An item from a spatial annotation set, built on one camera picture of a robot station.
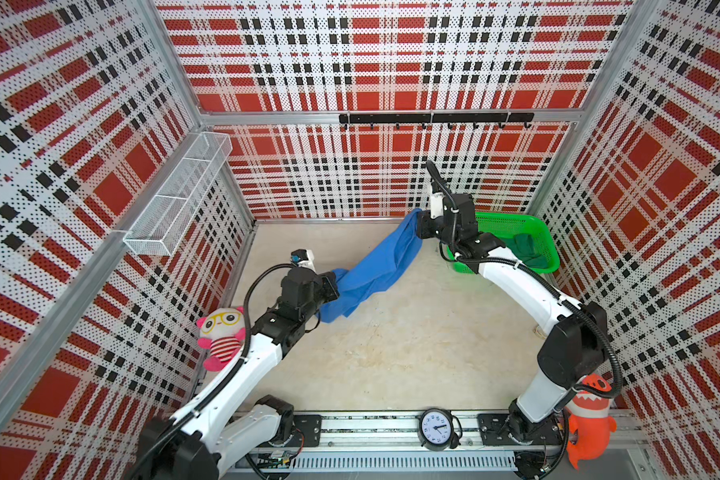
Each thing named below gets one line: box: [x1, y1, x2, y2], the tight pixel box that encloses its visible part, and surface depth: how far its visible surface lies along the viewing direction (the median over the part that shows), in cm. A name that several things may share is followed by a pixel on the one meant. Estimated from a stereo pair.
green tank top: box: [498, 234, 548, 268], surface depth 113 cm
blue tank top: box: [319, 208, 423, 323], surface depth 83 cm
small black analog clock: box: [415, 408, 463, 451], surface depth 73 cm
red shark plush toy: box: [566, 374, 617, 469], surface depth 72 cm
